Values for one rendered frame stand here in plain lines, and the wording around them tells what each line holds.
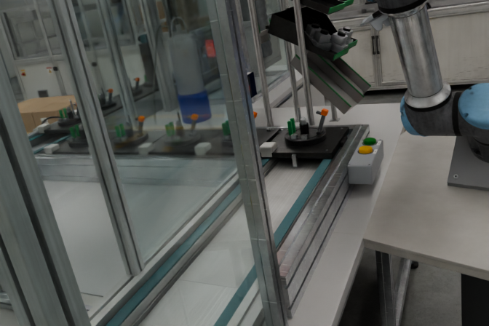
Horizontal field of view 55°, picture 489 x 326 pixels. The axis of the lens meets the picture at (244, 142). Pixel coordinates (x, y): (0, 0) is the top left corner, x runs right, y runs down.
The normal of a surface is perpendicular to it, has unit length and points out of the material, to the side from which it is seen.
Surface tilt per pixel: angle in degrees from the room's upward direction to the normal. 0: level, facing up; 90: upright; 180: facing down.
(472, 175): 46
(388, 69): 90
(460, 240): 0
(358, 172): 90
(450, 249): 0
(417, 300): 0
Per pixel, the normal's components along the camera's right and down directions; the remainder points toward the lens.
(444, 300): -0.16, -0.93
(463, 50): -0.35, 0.36
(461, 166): -0.54, -0.40
